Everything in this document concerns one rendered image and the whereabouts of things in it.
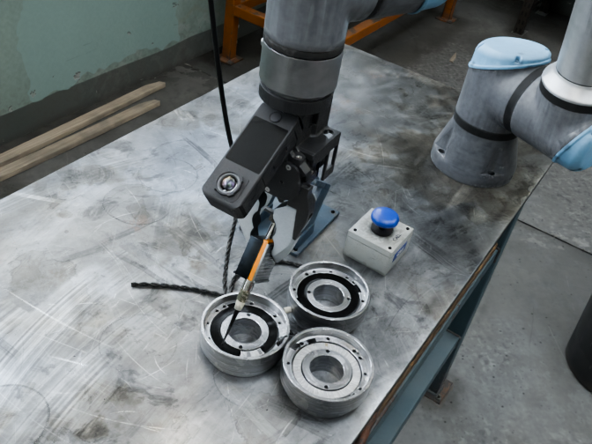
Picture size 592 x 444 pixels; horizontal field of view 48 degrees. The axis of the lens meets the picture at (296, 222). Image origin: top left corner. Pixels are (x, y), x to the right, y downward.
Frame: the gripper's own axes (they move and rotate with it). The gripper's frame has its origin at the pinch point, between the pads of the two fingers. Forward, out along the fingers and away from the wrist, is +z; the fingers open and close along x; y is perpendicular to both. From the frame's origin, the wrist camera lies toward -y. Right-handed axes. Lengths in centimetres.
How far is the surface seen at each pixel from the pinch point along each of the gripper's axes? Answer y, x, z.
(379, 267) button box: 19.5, -8.4, 12.2
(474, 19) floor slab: 344, 63, 93
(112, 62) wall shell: 132, 149, 79
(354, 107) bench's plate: 59, 16, 13
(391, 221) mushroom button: 22.2, -7.5, 5.9
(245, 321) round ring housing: -1.4, 0.2, 10.9
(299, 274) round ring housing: 9.2, -1.1, 10.2
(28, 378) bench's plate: -21.2, 15.3, 13.2
